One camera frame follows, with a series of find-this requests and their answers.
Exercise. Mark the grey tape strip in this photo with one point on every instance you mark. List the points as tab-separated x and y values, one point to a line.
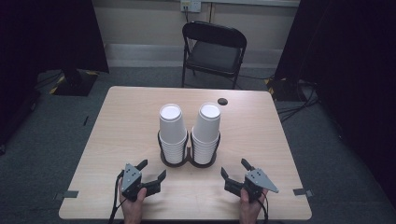
302	192
67	194

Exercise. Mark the stack of white paper cups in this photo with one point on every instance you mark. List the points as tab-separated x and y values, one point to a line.
205	130
172	130

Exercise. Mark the black round table grommet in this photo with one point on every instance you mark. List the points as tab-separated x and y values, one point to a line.
222	101

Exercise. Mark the black stand base plate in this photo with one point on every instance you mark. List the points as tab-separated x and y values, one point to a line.
281	90
74	84

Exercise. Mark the black curtain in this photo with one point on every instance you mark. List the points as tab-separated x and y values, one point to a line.
46	37
351	62

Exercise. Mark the person's left hand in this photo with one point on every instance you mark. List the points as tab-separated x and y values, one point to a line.
132	210

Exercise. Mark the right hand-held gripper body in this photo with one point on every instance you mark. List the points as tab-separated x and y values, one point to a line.
257	182

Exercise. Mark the black folding chair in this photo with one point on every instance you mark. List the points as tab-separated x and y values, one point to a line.
214	56

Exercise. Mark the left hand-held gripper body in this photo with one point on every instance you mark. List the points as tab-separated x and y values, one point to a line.
130	179

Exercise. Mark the black double cup holder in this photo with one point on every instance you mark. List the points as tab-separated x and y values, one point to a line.
188	160

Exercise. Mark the person's right hand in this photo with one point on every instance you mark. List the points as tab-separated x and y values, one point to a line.
249	210

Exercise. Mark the white wall socket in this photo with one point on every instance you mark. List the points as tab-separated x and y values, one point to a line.
190	5

